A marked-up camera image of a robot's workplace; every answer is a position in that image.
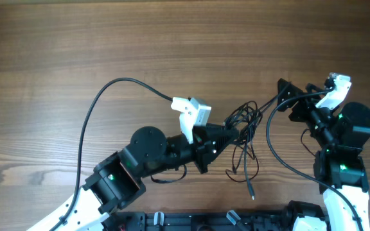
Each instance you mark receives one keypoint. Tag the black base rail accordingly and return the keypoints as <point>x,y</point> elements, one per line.
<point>255,221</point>

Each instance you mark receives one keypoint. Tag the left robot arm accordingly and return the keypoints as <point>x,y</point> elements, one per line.
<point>117,181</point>

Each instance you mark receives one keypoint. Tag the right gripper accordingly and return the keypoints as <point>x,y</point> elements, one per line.
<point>309,102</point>

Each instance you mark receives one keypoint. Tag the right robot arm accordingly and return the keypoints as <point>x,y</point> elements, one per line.
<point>338,167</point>

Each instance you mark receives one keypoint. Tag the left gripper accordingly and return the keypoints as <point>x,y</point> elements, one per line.
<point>207,145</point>

